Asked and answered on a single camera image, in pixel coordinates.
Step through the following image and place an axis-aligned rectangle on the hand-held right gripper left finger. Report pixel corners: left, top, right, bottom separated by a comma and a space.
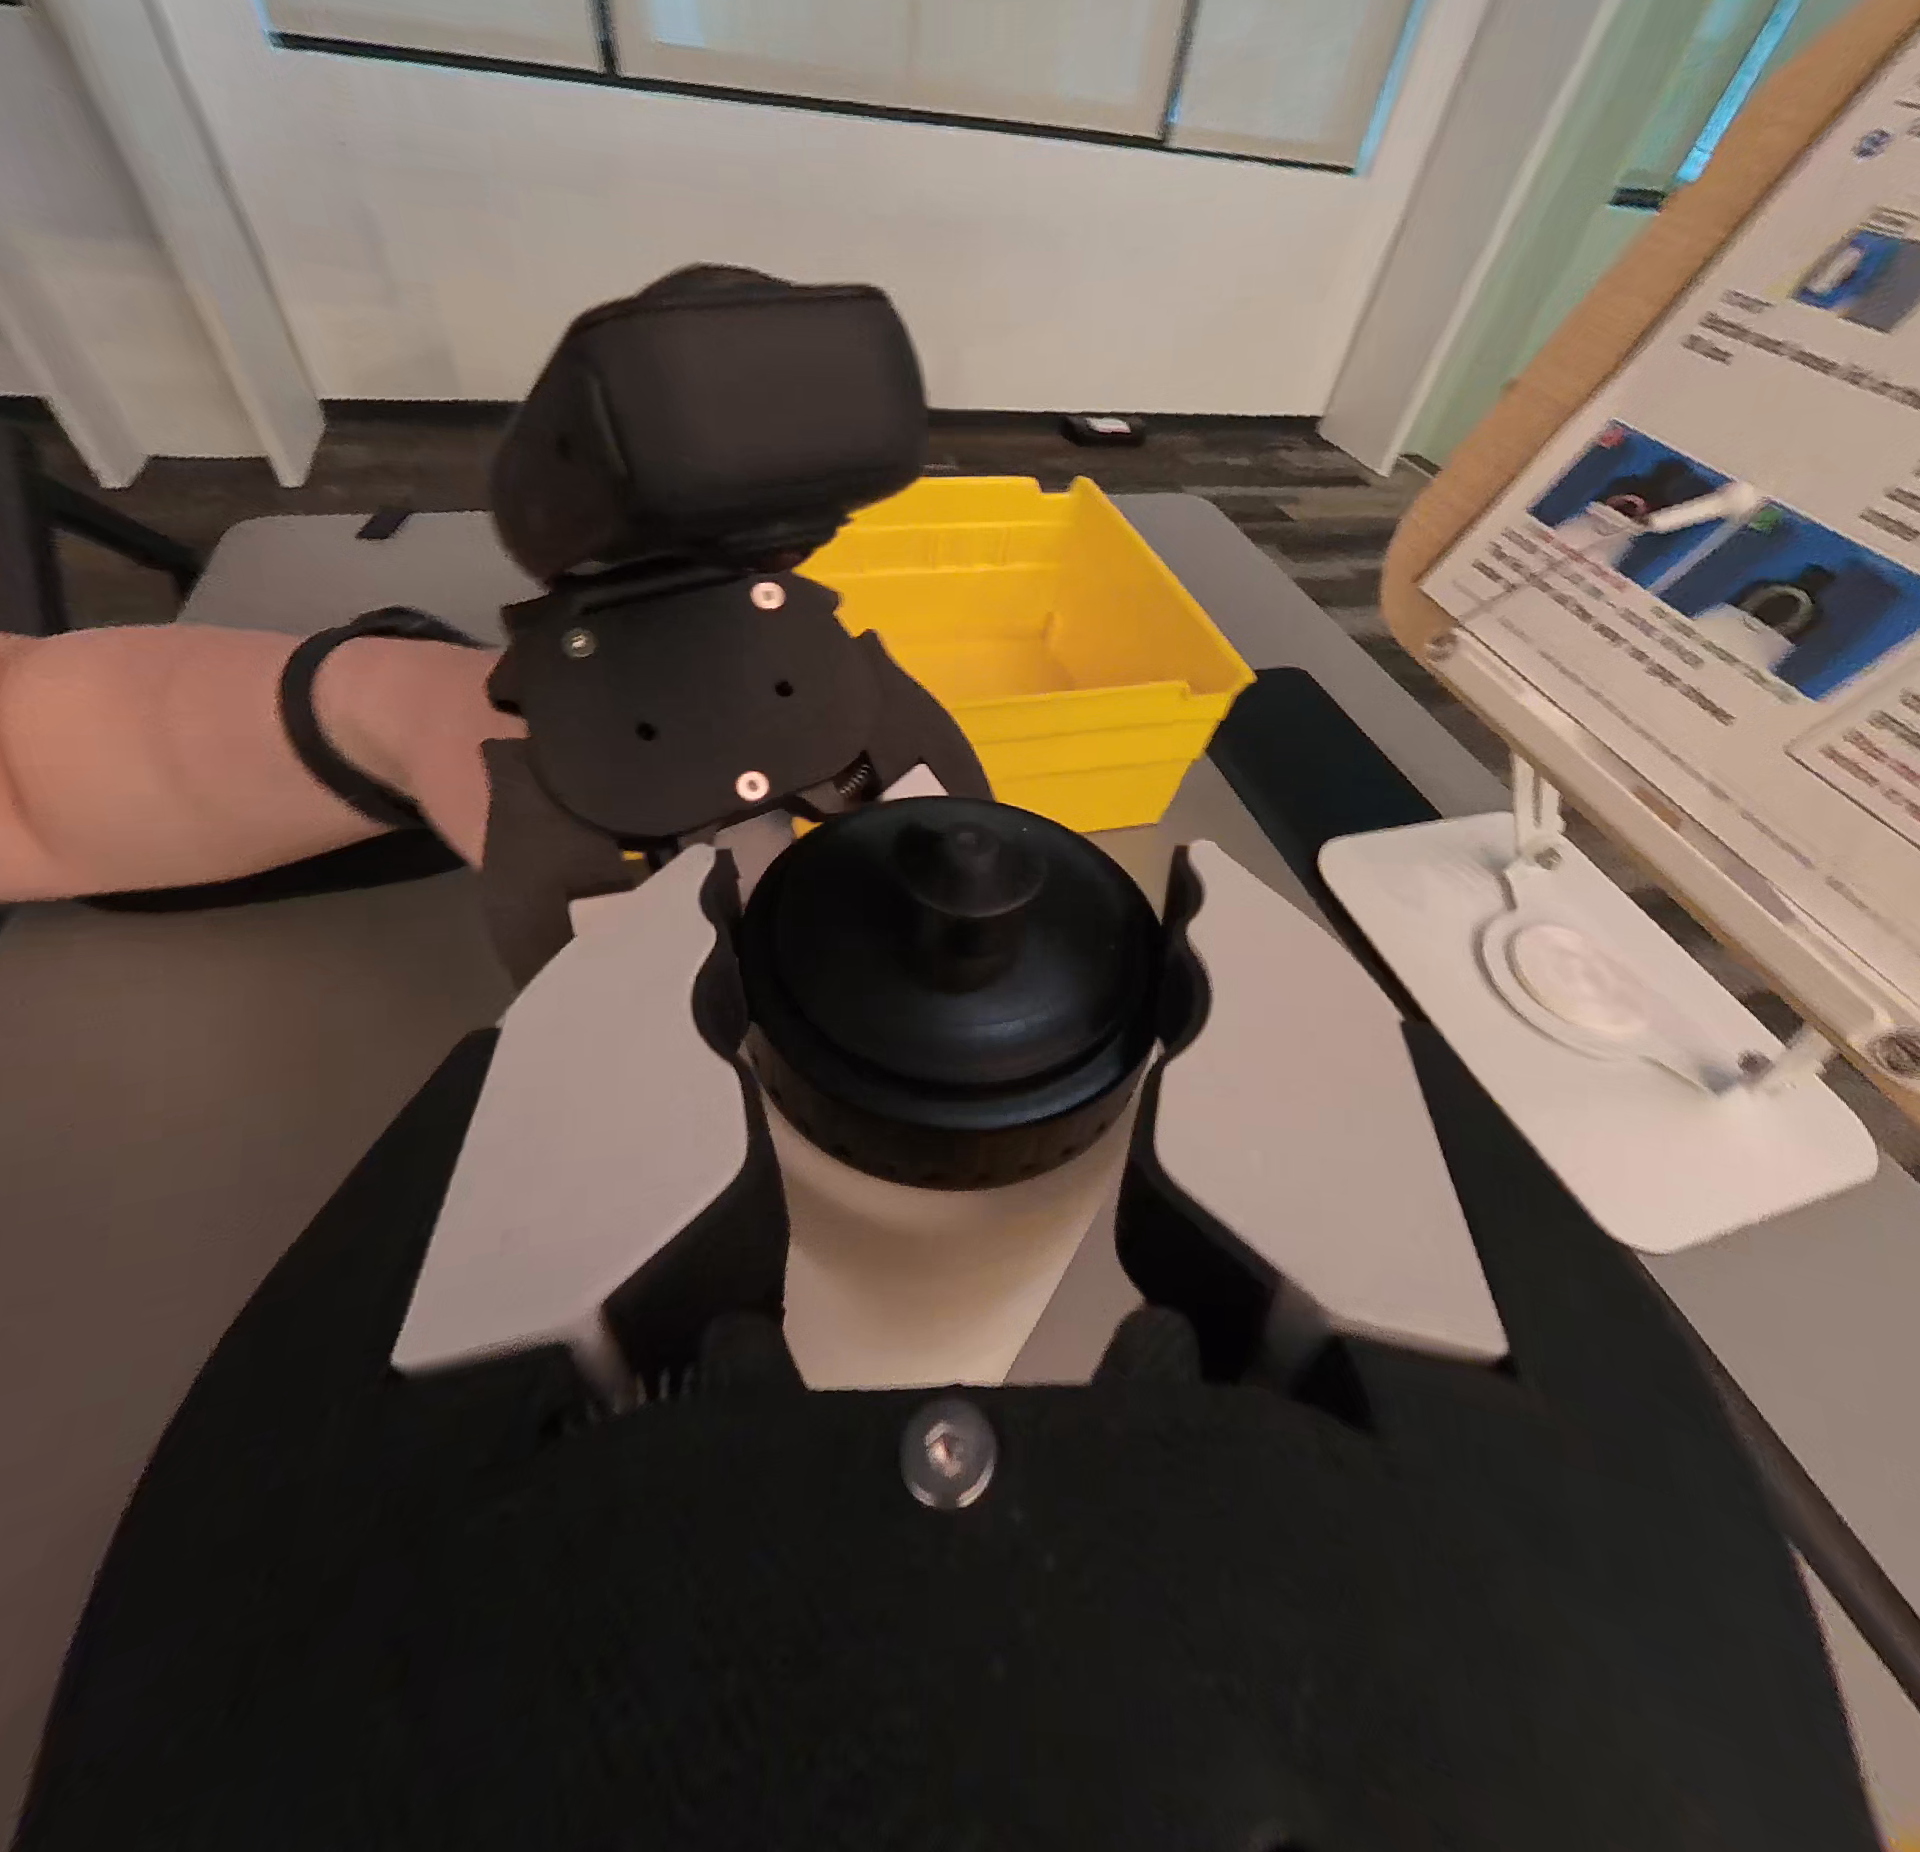
390, 847, 788, 1379

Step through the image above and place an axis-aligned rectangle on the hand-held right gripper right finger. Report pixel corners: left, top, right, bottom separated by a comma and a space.
1117, 841, 1512, 1367

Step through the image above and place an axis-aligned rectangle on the white plastic bottle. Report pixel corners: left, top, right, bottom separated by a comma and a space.
750, 1088, 1159, 1395

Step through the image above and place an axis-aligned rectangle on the black bottle lid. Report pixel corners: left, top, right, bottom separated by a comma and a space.
737, 802, 1166, 1182

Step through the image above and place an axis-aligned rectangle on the yellow plastic bin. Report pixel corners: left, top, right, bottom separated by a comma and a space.
796, 472, 1256, 833

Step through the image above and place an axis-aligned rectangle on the person's left forearm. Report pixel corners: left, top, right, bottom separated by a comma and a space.
0, 621, 362, 899

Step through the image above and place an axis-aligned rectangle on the person's left hand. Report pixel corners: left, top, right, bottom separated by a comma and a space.
336, 639, 512, 863

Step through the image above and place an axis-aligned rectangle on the black wristband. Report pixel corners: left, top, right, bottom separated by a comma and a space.
281, 609, 483, 827

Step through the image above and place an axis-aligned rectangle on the wooden edged instruction board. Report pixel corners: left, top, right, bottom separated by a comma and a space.
1380, 0, 1920, 1090

